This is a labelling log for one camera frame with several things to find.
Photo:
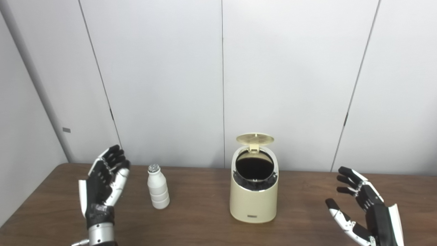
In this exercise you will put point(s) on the small grey wall tag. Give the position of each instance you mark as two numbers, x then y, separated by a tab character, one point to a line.
66	130

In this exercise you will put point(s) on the small white plastic bottle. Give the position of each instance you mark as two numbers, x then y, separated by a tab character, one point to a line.
158	191

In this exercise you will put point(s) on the cream round bin lid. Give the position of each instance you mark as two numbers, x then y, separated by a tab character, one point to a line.
255	138

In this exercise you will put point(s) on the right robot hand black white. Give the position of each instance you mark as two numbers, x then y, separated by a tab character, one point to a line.
382	222

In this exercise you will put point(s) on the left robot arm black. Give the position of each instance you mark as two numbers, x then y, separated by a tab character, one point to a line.
101	235

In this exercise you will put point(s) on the cream-colored bin body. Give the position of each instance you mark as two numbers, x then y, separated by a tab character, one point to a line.
252	205

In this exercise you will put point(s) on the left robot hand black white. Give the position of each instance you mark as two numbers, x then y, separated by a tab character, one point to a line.
99	191

